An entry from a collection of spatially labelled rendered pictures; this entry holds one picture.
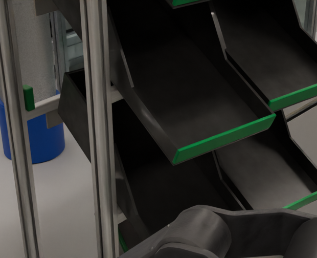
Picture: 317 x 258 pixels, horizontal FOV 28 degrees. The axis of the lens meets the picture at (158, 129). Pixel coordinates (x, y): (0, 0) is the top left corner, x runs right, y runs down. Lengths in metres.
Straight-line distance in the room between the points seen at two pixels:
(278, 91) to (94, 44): 0.24
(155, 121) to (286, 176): 0.30
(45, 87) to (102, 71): 0.88
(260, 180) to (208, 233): 0.47
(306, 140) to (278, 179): 1.19
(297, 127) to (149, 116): 1.37
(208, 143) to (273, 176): 0.25
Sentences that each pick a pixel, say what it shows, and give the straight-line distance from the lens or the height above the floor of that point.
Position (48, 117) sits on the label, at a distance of 0.89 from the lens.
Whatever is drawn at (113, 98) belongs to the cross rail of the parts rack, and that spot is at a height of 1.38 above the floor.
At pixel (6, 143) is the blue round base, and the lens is 1.62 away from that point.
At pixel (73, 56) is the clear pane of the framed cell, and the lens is 1.89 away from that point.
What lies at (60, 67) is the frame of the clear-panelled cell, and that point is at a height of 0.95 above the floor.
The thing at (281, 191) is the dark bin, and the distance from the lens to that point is 0.87.
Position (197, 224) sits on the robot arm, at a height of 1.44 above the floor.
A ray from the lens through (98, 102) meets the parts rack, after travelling 0.67.
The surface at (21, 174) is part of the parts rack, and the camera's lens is 0.87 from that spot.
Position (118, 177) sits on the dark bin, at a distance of 0.75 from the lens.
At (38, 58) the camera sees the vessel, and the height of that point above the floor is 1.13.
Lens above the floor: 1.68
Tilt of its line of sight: 28 degrees down
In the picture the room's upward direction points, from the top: 1 degrees counter-clockwise
